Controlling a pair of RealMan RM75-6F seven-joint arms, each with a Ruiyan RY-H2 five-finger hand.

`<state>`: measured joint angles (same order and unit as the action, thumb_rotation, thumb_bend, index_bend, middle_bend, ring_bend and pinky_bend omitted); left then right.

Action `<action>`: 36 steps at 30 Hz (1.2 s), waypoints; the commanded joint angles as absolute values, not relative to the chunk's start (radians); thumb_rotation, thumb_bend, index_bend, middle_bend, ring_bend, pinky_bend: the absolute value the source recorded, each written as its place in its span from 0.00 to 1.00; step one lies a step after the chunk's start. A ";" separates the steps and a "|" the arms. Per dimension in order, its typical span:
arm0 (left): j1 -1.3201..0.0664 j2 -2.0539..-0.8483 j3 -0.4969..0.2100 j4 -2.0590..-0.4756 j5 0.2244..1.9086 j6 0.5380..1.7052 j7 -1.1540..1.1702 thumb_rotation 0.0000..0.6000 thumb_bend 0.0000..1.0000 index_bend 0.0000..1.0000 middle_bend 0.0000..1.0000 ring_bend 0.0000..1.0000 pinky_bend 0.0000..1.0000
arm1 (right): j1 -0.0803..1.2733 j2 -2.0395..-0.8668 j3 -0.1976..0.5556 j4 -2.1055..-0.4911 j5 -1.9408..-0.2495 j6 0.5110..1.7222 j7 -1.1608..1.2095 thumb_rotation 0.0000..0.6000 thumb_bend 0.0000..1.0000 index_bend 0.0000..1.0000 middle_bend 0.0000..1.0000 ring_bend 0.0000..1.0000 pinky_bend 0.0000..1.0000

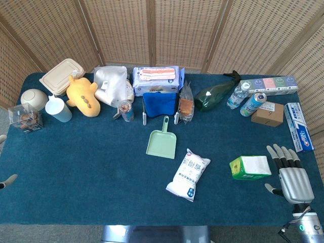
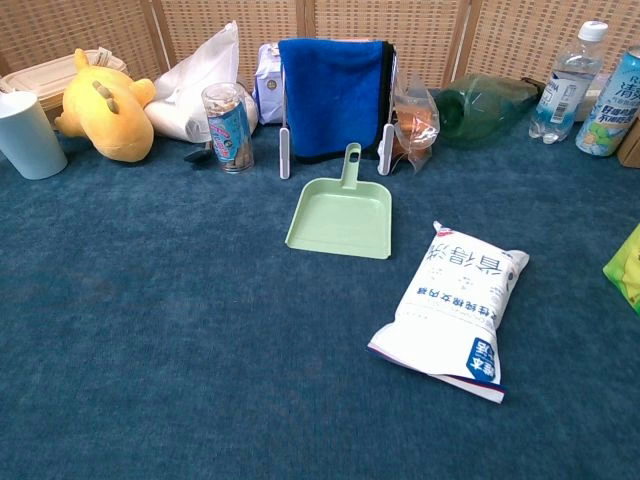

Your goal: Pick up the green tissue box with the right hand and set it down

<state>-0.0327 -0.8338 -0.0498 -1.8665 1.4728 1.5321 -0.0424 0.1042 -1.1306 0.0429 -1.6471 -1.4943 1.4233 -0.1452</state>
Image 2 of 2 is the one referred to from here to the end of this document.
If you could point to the green tissue pack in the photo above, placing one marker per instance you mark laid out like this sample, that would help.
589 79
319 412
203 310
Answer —
625 277

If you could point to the green plastic dustpan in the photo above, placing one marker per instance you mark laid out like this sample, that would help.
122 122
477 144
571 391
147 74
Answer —
340 215

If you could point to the blue towel on rack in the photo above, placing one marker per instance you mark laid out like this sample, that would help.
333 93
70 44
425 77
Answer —
284 155

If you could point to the clear snack jar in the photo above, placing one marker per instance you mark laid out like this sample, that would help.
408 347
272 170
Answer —
231 130

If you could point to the bread in clear bag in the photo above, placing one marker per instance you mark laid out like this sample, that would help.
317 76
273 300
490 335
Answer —
415 125

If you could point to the blue white pad package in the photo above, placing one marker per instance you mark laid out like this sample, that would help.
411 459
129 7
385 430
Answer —
267 90

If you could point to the blue carpet mat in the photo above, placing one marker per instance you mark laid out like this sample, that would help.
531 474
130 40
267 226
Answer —
150 300

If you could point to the green plastic bottle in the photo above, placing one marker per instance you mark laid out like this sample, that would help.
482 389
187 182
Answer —
475 110

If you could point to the white plastic bag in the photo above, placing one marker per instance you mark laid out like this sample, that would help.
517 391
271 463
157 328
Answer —
200 75

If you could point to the woven folding screen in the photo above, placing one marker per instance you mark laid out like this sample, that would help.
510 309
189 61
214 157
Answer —
425 35

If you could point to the yellow plush toy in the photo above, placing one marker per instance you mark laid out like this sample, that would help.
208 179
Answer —
112 117

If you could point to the clear water bottle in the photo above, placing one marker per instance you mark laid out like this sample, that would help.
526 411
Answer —
562 90

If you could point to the pale blue plastic cup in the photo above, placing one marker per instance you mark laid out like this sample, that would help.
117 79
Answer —
27 140

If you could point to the blue green drink can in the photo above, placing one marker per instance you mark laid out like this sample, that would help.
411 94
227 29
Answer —
607 110

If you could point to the brown cardboard box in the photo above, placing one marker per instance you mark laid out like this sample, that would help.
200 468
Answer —
631 150

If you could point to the beige lunch box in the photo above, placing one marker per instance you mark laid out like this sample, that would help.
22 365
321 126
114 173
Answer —
35 82

